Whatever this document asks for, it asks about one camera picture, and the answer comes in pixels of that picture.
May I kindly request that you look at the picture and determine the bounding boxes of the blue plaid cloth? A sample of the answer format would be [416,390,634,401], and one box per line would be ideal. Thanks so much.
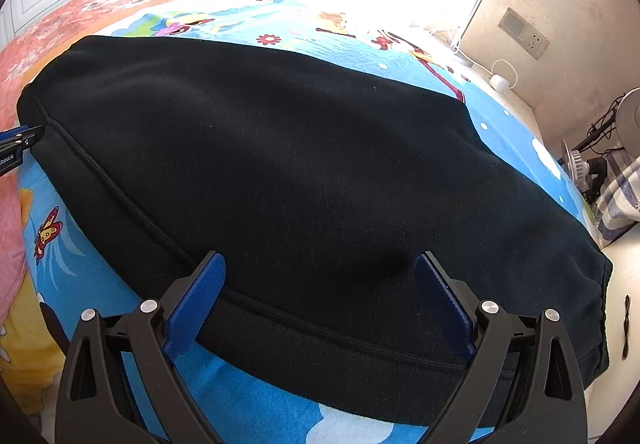
[595,151,640,241]

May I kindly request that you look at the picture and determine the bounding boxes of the white round fan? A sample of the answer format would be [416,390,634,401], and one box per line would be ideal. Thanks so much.
[612,86,640,160]

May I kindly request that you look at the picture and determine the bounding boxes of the silver metal lamp head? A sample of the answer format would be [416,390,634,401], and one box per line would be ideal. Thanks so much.
[562,139,608,197]

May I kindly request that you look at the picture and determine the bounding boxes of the blue cartoon printed bed sheet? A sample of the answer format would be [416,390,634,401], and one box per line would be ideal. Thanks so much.
[0,0,601,444]

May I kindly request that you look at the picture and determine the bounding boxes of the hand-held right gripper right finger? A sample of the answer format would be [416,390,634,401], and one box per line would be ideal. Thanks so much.
[414,251,588,444]

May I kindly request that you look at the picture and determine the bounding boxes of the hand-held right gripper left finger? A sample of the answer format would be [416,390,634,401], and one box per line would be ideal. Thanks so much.
[55,250,228,444]

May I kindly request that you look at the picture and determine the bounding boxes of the black pants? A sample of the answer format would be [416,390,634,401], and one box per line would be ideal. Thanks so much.
[16,35,613,427]

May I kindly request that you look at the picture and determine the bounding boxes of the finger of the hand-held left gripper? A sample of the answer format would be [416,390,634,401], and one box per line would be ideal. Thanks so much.
[0,124,44,151]

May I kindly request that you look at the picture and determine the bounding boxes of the grey wall switch panel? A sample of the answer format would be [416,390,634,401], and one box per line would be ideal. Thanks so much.
[499,8,550,60]

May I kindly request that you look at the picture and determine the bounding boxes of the white charger cable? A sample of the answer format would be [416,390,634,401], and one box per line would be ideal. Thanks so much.
[450,26,519,90]

